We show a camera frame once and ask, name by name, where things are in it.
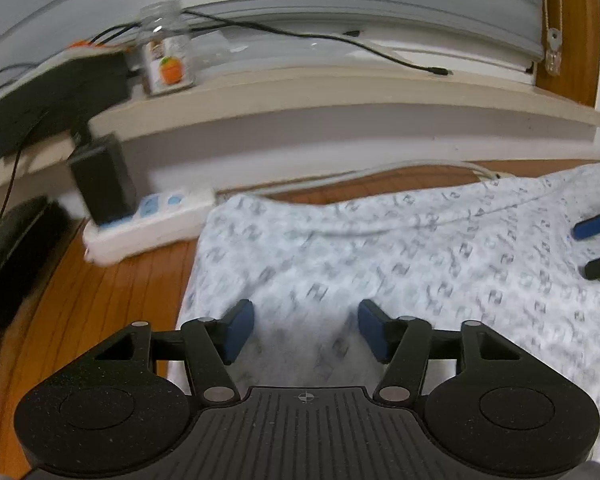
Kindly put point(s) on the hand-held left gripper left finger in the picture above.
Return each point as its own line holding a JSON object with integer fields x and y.
{"x": 240, "y": 327}

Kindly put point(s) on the white power strip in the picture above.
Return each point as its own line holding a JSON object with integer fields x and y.
{"x": 150, "y": 220}

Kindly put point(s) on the black power adapter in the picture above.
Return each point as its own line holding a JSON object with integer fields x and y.
{"x": 102, "y": 180}

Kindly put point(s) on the clear glass jar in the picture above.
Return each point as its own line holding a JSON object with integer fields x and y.
{"x": 167, "y": 55}

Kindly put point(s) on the black box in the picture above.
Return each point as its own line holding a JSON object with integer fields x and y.
{"x": 55, "y": 95}

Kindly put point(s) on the wooden window frame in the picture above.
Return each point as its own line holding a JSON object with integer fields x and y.
{"x": 575, "y": 25}

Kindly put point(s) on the beige window sill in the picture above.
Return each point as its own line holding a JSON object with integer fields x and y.
{"x": 330, "y": 95}

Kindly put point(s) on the black pouch on table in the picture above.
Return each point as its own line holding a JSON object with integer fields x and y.
{"x": 15, "y": 260}

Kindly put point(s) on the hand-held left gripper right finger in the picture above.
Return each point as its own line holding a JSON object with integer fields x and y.
{"x": 372, "y": 327}

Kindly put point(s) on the white patterned garment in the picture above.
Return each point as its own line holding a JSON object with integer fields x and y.
{"x": 380, "y": 260}

